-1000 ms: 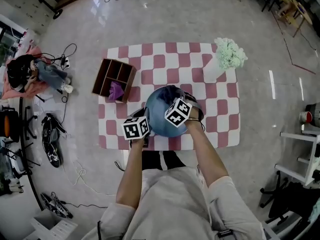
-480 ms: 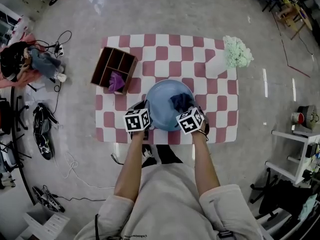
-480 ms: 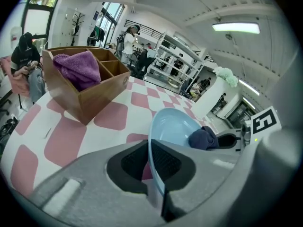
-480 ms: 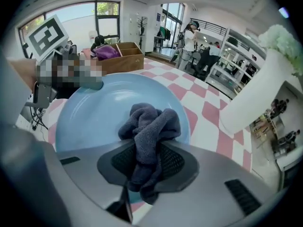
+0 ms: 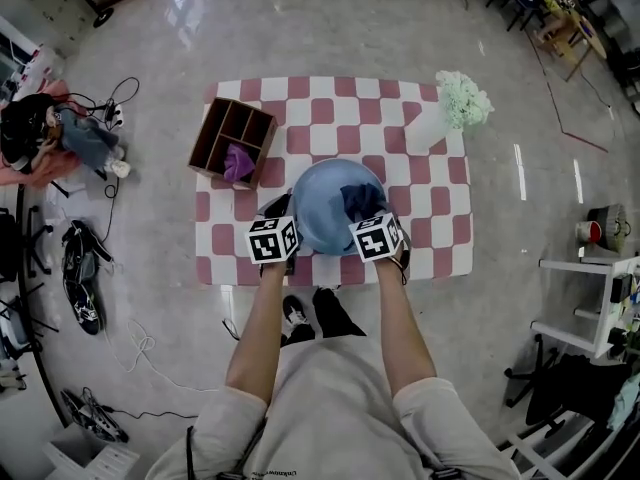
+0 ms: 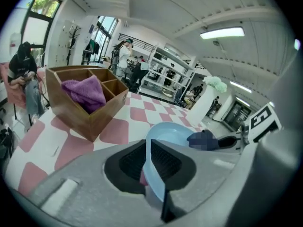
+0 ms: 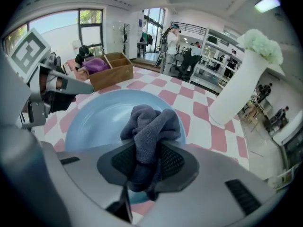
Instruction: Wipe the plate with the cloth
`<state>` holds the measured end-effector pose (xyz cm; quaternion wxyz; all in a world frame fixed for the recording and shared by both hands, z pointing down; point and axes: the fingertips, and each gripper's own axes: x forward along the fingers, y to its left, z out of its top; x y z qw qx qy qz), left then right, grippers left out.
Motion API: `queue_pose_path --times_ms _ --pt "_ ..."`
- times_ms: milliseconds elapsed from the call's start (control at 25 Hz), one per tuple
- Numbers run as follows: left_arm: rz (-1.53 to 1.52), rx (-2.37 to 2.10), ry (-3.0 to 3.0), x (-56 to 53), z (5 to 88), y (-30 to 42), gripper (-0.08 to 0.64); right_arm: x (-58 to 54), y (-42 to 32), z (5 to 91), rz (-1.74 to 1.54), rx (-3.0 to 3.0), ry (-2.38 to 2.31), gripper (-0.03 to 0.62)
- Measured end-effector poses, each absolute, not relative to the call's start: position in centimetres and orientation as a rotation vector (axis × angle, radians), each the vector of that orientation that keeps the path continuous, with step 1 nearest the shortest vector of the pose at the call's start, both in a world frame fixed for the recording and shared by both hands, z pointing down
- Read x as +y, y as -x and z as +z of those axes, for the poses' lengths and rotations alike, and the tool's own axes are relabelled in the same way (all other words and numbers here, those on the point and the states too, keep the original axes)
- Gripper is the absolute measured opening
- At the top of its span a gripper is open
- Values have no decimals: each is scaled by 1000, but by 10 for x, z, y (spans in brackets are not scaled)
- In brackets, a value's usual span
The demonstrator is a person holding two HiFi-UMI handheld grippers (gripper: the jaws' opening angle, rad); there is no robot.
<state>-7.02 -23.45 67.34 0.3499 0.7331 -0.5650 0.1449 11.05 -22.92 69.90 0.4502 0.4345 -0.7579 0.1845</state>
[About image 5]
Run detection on black backpack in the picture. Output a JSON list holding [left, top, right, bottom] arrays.
[[61, 219, 115, 337]]

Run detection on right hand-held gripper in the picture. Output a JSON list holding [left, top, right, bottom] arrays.
[[348, 211, 412, 274]]

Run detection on wicker basket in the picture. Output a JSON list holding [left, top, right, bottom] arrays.
[[587, 202, 632, 254]]

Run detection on person's right forearm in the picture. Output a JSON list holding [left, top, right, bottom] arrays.
[[374, 257, 439, 402]]

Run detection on pink chair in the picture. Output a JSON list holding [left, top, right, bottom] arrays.
[[0, 78, 84, 189]]

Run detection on white storage box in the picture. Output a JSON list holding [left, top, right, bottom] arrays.
[[42, 425, 141, 480]]

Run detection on red bucket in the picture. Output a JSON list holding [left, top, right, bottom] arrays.
[[574, 220, 604, 244]]

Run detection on white power strip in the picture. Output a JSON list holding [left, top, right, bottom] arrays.
[[102, 102, 126, 129]]

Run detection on pink white checkered tablecloth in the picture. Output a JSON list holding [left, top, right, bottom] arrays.
[[194, 76, 475, 287]]

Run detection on person's left black shoe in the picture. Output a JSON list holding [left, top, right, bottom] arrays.
[[281, 295, 310, 328]]

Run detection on person's beige shirt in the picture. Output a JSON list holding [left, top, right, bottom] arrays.
[[144, 335, 524, 480]]

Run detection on light blue cloth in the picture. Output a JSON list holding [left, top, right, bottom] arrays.
[[606, 371, 640, 433]]

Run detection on person's left forearm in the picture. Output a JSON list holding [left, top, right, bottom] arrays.
[[224, 261, 289, 404]]

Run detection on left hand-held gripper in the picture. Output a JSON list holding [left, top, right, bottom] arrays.
[[243, 192, 302, 277]]

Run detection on big blue plate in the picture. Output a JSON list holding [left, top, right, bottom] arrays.
[[290, 157, 389, 257]]

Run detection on person's black trousers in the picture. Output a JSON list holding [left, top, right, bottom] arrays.
[[278, 286, 369, 349]]

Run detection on black office chair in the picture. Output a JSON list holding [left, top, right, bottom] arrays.
[[503, 335, 636, 427]]

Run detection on dark blue cloth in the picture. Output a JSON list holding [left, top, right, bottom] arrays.
[[339, 181, 389, 227]]

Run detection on pale green flower bouquet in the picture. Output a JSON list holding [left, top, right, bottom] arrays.
[[434, 70, 496, 130]]

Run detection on wooden compartment box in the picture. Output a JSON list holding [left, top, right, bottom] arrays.
[[187, 96, 279, 191]]

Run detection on white desk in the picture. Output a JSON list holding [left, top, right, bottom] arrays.
[[529, 255, 640, 360]]

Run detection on purple cloth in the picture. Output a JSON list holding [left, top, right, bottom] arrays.
[[222, 142, 255, 183]]

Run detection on white vase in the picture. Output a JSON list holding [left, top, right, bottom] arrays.
[[403, 100, 459, 157]]

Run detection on round wooden table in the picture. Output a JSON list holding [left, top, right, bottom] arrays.
[[547, 7, 609, 83]]

